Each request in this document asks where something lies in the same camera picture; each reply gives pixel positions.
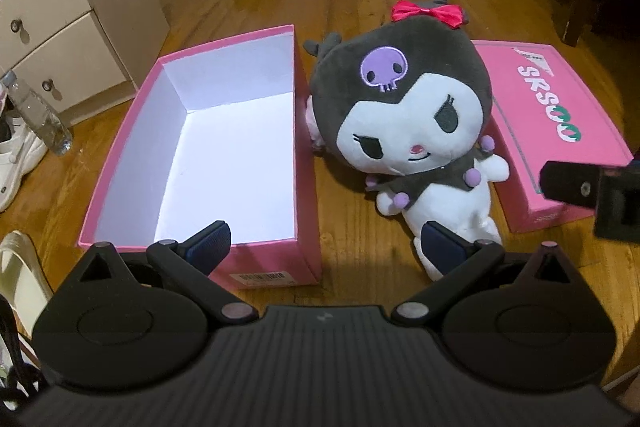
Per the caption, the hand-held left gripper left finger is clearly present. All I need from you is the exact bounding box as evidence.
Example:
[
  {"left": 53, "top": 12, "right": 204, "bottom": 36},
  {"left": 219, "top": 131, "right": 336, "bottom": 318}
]
[{"left": 72, "top": 221, "right": 255, "bottom": 323}]

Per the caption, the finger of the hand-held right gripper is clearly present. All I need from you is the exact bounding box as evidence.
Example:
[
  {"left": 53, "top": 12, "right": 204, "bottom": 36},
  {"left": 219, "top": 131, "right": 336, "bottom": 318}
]
[{"left": 540, "top": 160, "right": 602, "bottom": 209}]

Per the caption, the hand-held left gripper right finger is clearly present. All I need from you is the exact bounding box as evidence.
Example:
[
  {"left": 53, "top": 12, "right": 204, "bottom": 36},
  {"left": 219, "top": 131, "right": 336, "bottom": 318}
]
[{"left": 390, "top": 221, "right": 577, "bottom": 326}]

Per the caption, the pink box lid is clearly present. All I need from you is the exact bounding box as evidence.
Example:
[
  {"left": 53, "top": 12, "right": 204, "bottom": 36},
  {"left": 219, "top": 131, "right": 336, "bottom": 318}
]
[{"left": 471, "top": 39, "right": 635, "bottom": 235}]

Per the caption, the pink cardboard box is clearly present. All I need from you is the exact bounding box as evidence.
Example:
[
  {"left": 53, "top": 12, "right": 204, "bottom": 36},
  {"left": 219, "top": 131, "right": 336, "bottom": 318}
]
[{"left": 76, "top": 24, "right": 322, "bottom": 291}]

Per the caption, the black and white plush toy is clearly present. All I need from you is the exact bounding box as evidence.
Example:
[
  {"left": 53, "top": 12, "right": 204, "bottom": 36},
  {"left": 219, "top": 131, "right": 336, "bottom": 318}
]
[{"left": 303, "top": 0, "right": 511, "bottom": 282}]

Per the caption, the cream slipper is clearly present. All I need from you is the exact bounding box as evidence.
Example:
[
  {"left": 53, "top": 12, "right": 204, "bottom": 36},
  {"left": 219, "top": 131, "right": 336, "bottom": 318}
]
[{"left": 0, "top": 230, "right": 54, "bottom": 323}]

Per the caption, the white sneaker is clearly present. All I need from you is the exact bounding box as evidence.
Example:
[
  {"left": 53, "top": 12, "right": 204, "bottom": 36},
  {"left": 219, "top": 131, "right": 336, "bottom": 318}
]
[{"left": 0, "top": 112, "right": 49, "bottom": 213}]

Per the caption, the clear plastic bottle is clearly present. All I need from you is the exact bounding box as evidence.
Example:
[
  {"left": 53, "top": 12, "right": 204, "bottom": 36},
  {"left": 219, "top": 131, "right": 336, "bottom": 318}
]
[{"left": 0, "top": 69, "right": 74, "bottom": 156}]

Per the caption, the beige two-drawer nightstand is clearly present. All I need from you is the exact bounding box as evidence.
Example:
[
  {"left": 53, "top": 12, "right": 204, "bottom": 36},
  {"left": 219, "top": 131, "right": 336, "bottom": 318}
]
[{"left": 0, "top": 0, "right": 171, "bottom": 128}]

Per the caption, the black strap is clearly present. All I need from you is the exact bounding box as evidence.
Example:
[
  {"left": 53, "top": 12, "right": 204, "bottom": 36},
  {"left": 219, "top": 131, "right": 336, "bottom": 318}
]
[{"left": 0, "top": 292, "right": 47, "bottom": 404}]

